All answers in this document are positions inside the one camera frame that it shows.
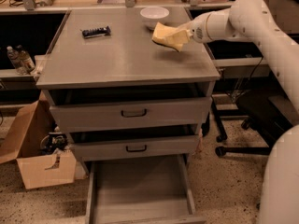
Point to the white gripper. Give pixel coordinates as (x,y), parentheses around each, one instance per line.
(198,31)

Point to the yellow sponge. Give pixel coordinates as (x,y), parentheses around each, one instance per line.
(160,32)

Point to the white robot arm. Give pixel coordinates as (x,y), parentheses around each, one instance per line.
(251,20)

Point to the grey drawer cabinet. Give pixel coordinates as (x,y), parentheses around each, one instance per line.
(125,66)

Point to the middle grey drawer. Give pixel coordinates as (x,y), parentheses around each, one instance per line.
(134,143)

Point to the grey drawer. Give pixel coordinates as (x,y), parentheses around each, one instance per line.
(134,143)
(151,190)
(126,115)

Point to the top grey drawer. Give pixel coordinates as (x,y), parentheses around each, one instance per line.
(126,115)

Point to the bottom grey drawer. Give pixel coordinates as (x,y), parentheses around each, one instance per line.
(151,190)

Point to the white ceramic bowl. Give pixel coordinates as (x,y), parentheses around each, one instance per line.
(152,15)

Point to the dark blue snack bar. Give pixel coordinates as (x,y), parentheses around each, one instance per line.
(102,31)

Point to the black office chair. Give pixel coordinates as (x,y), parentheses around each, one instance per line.
(269,112)

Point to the dark plastic bottle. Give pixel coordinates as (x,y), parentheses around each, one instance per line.
(26,58)

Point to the black device in box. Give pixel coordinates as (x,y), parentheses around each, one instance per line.
(53,142)

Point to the clear plastic water bottle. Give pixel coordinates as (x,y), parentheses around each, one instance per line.
(14,58)

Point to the open cardboard box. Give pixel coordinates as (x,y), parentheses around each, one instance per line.
(22,144)

